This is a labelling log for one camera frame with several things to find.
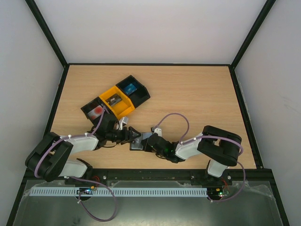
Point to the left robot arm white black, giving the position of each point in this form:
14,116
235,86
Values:
50,158

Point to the black leather card holder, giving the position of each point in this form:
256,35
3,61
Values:
146,147

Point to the black card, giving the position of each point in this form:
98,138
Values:
137,144
113,100

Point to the black bin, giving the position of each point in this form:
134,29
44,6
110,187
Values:
139,96
91,105

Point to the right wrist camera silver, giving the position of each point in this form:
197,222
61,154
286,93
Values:
157,130

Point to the black bin right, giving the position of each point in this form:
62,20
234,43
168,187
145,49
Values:
139,96

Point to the black bin left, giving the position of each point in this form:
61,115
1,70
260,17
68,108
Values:
91,105

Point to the black cage frame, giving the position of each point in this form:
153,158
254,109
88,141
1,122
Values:
32,6

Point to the black card in bin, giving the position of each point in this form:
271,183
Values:
113,100

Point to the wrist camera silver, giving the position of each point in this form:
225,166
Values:
122,123
157,130

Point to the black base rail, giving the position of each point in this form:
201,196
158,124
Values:
195,177

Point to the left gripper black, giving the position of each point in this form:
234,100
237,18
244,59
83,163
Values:
128,136

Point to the blue card in bin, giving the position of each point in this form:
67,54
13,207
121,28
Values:
129,89

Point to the grey slotted cable duct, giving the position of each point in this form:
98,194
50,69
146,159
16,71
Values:
118,192

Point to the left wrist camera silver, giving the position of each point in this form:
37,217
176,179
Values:
122,123

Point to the yellow bin middle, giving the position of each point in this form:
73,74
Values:
121,109

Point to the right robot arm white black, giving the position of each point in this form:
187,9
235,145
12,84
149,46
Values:
221,146

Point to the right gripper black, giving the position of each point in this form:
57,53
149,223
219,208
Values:
144,143

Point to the red white card in bin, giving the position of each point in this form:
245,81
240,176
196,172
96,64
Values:
95,113

